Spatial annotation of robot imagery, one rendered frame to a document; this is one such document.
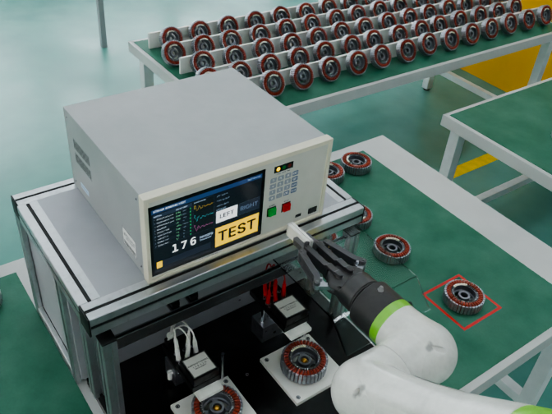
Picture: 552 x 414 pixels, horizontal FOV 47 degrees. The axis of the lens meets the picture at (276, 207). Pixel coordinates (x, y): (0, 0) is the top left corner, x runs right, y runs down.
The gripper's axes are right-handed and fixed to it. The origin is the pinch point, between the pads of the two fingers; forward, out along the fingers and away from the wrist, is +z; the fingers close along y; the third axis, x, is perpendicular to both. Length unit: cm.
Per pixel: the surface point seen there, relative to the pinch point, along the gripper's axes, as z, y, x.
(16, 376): 32, -53, -43
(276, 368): -0.1, -2.1, -39.9
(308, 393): -10.0, 0.0, -39.9
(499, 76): 170, 326, -108
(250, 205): 9.6, -5.8, 3.9
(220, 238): 9.6, -12.7, -1.9
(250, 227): 9.6, -5.2, -2.2
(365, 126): 172, 198, -117
